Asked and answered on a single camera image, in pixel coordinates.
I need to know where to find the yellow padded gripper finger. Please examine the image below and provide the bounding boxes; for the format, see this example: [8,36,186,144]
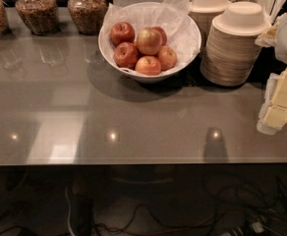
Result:
[257,68,287,135]

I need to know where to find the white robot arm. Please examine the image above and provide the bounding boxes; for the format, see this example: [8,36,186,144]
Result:
[257,13,287,135]

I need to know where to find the red apple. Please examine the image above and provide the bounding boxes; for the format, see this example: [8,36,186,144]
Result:
[113,42,139,69]
[152,27,167,45]
[110,22,135,46]
[156,45,177,71]

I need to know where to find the red apple back right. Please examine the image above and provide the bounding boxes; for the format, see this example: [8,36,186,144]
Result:
[152,27,167,45]

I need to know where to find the orange-red apple front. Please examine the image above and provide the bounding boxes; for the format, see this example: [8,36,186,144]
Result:
[135,56,161,76]

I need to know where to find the white ceramic bowl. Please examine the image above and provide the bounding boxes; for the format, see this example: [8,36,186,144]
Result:
[97,1,202,85]

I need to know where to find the yellow-red apple centre top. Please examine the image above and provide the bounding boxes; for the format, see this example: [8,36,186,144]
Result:
[137,28,162,55]

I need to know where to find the red apple front left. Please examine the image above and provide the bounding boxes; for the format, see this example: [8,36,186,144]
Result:
[113,42,139,69]

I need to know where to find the red apple back left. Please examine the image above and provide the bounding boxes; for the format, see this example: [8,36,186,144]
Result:
[110,22,135,46]

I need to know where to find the rear stack paper bowls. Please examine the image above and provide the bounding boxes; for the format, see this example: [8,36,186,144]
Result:
[190,0,231,51]

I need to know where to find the white tissue paper liner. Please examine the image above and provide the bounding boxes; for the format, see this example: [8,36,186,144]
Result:
[101,0,201,79]

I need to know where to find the right glass cereal jar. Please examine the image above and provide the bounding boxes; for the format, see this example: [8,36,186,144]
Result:
[67,0,107,35]

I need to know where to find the middle glass cereal jar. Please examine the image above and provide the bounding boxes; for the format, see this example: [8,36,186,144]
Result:
[15,0,59,35]

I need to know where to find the tangled cables on floor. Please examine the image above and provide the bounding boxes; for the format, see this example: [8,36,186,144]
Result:
[93,174,287,236]

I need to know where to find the white cable under table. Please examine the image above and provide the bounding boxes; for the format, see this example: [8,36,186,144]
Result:
[64,184,77,236]

